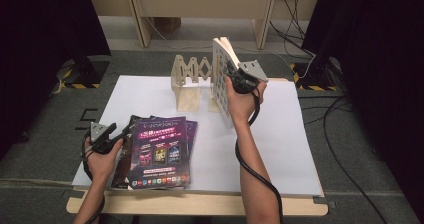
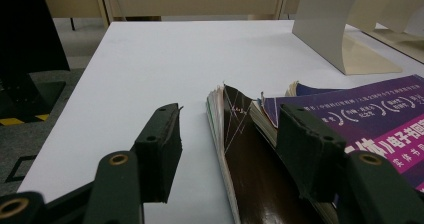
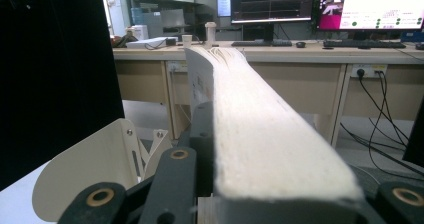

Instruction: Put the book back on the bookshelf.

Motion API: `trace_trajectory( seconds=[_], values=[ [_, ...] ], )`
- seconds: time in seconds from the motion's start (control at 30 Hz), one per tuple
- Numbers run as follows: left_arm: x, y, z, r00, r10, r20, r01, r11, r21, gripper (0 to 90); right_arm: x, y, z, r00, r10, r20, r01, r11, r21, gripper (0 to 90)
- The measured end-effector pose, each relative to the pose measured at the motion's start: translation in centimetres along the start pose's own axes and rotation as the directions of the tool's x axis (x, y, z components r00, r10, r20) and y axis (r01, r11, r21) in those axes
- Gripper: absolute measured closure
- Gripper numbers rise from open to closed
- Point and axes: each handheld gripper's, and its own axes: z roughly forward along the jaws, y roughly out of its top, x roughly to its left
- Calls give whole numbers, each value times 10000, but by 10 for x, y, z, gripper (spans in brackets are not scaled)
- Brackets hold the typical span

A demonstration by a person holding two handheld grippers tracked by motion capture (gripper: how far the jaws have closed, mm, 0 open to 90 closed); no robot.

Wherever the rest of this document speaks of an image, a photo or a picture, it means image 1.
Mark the wooden table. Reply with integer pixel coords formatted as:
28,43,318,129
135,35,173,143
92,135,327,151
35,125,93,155
66,77,329,217

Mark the beige wooden desk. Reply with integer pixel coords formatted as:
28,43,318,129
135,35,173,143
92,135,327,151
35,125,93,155
83,0,324,50

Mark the black stand base striped tape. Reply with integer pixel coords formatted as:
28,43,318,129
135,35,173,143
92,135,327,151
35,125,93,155
289,57,344,92
61,56,111,89

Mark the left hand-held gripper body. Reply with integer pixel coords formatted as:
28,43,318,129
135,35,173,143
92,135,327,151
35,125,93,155
84,122,124,155

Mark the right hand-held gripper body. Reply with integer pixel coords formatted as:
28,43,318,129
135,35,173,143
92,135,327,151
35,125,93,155
229,59,269,95

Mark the wooden expandable book rack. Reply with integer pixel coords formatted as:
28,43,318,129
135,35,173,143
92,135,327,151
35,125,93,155
170,54,221,113

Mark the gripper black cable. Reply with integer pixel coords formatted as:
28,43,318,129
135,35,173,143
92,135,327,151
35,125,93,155
80,130,106,224
234,83,284,224

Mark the black curtain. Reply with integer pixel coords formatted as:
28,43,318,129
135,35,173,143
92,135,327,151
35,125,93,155
301,0,424,215
0,0,111,160

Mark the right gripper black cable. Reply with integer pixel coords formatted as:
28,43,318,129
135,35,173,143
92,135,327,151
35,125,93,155
234,83,284,224

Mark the black floor cable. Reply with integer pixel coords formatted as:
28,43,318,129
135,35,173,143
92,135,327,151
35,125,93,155
298,95,389,224

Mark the black wall cable bundle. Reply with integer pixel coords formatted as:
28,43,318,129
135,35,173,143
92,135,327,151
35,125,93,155
269,0,316,57

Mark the person's right hand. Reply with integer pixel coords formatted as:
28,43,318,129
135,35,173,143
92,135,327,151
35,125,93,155
224,77,268,127

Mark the white magazine with picture grid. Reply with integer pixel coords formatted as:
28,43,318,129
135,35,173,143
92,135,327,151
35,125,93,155
212,36,241,129

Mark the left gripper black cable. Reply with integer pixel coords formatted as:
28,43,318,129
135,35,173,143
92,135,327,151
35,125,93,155
80,130,106,224

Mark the white table sheet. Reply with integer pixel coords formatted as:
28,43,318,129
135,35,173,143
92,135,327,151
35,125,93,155
72,75,324,197

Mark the person's left hand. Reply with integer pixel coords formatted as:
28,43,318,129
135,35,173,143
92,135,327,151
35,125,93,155
84,137,125,186

